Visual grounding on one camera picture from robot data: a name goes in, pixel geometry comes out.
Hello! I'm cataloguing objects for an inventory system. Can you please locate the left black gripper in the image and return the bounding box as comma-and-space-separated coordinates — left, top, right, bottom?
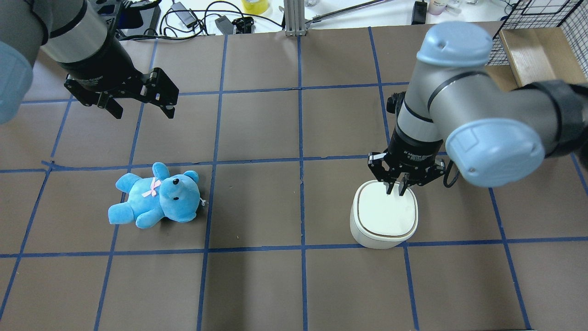
63, 36, 179, 120

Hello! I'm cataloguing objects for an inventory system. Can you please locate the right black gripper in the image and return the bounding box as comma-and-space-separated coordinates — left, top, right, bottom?
367, 125, 447, 196

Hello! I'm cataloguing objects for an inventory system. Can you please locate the aluminium frame post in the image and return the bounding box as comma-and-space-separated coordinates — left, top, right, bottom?
283, 0, 307, 36

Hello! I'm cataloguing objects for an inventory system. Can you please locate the wooden wire shelf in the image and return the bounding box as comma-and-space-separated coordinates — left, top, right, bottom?
487, 0, 587, 91

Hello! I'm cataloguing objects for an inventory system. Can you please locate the blue teddy bear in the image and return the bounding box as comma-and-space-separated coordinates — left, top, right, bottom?
107, 163, 207, 229

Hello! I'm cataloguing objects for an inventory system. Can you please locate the white trash can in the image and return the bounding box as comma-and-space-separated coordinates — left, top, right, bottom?
350, 180, 419, 249

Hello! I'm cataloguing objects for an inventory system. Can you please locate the yellow tape roll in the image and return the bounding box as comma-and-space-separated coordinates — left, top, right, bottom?
241, 0, 270, 15

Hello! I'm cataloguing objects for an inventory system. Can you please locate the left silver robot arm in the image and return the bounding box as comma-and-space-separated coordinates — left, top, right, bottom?
0, 0, 179, 123

